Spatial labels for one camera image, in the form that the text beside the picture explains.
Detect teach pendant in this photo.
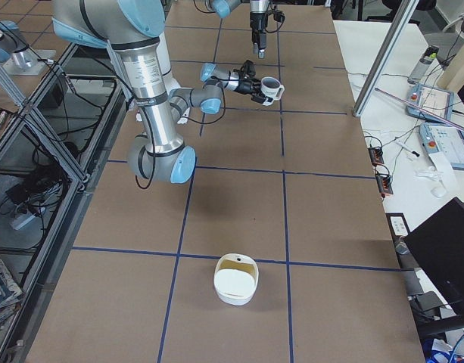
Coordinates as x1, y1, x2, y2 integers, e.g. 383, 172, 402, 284
419, 123, 464, 170
406, 83, 454, 122

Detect orange relay module far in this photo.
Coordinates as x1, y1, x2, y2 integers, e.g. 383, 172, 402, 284
368, 146, 384, 166

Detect aluminium side frame rail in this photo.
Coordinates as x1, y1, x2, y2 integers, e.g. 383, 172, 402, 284
0, 45, 126, 362

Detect orange relay module near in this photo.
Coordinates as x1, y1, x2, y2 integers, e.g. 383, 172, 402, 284
375, 172, 394, 198

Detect white ribbed cup with handle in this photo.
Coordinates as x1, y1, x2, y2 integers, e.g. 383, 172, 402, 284
260, 76, 285, 103

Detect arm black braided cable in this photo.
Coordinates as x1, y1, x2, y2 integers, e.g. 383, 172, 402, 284
135, 56, 251, 190
193, 0, 286, 35

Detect black marker pen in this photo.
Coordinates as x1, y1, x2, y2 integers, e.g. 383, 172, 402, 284
395, 141, 420, 157

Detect orange relay module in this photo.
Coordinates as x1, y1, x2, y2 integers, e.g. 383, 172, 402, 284
375, 172, 394, 198
368, 146, 384, 166

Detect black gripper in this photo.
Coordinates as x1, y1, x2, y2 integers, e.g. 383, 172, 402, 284
234, 60, 275, 106
250, 12, 267, 59

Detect stack of books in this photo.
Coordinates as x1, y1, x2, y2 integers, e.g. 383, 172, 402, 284
0, 258, 23, 330

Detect aluminium frame post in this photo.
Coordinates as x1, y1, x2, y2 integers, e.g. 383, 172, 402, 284
353, 0, 419, 117

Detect near teach pendant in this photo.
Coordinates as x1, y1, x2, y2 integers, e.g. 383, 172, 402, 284
419, 123, 464, 170

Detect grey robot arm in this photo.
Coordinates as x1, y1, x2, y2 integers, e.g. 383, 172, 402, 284
52, 1, 282, 184
205, 0, 270, 59

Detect far teach pendant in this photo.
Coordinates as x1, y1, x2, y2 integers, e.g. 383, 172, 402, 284
406, 83, 454, 122

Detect black laptop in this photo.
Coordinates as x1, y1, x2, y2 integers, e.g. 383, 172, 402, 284
404, 197, 464, 315

